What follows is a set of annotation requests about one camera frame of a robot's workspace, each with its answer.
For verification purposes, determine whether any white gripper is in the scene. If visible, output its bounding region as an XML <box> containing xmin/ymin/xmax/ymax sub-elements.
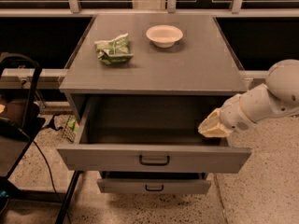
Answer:
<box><xmin>198</xmin><ymin>94</ymin><xmax>256</xmax><ymax>138</ymax></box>

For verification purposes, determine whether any grey top drawer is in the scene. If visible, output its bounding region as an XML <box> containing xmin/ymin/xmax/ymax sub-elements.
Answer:
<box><xmin>58</xmin><ymin>95</ymin><xmax>250</xmax><ymax>173</ymax></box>

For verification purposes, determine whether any grey drawer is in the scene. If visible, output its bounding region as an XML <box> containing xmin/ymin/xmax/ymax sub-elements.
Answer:
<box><xmin>58</xmin><ymin>95</ymin><xmax>250</xmax><ymax>173</ymax></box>
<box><xmin>97</xmin><ymin>172</ymin><xmax>211</xmax><ymax>194</ymax></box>

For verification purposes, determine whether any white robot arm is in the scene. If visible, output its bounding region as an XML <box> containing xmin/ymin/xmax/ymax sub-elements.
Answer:
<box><xmin>198</xmin><ymin>59</ymin><xmax>299</xmax><ymax>137</ymax></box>

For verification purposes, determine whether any grey drawer cabinet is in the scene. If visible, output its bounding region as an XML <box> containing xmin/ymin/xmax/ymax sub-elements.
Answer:
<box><xmin>58</xmin><ymin>13</ymin><xmax>249</xmax><ymax>195</ymax></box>

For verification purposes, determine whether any grey bottom drawer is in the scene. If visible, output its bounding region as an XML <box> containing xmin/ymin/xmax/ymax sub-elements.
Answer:
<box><xmin>97</xmin><ymin>172</ymin><xmax>211</xmax><ymax>194</ymax></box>

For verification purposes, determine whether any white bowl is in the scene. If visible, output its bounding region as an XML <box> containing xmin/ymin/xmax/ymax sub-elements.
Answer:
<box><xmin>146</xmin><ymin>25</ymin><xmax>183</xmax><ymax>49</ymax></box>

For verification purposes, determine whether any green crumpled snack bag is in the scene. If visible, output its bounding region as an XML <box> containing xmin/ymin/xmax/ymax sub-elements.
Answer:
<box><xmin>94</xmin><ymin>34</ymin><xmax>134</xmax><ymax>65</ymax></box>

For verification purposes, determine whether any black cable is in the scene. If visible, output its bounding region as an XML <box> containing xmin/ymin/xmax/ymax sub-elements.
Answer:
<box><xmin>32</xmin><ymin>139</ymin><xmax>73</xmax><ymax>224</ymax></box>

